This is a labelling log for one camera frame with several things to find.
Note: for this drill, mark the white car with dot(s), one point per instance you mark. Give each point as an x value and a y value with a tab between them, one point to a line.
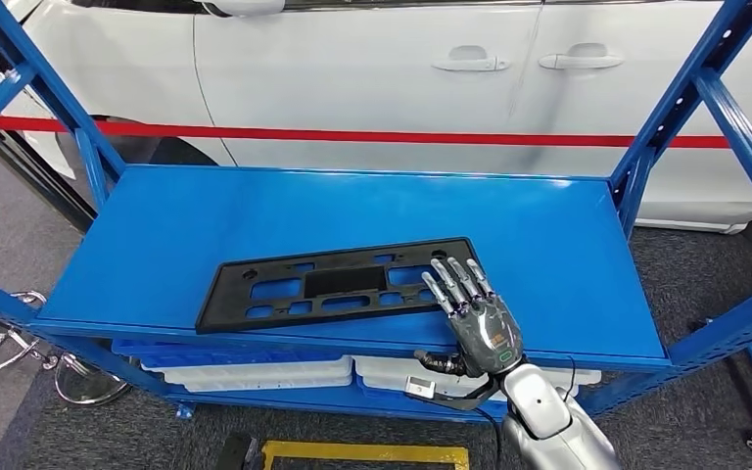
350	71

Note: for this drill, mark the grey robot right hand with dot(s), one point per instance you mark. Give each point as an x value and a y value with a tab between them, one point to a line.
486	331

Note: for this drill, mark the white plastic bin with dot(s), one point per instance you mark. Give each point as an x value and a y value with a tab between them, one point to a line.
266	386
253	370
382	386
389	366

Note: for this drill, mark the red barrier belt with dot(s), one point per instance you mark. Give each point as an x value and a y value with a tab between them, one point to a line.
382	136

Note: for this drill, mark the blue plastic bin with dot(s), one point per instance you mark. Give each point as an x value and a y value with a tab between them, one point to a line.
220	353

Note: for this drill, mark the blue metal shelf rack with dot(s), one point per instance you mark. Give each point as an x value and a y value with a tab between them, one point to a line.
350	214

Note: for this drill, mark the black plastic plate bracket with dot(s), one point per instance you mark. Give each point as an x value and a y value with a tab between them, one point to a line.
343	282

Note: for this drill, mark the white car side mirror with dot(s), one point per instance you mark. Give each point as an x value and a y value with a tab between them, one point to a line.
246	6

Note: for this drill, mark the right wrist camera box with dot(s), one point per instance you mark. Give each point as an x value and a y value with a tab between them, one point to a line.
420	388

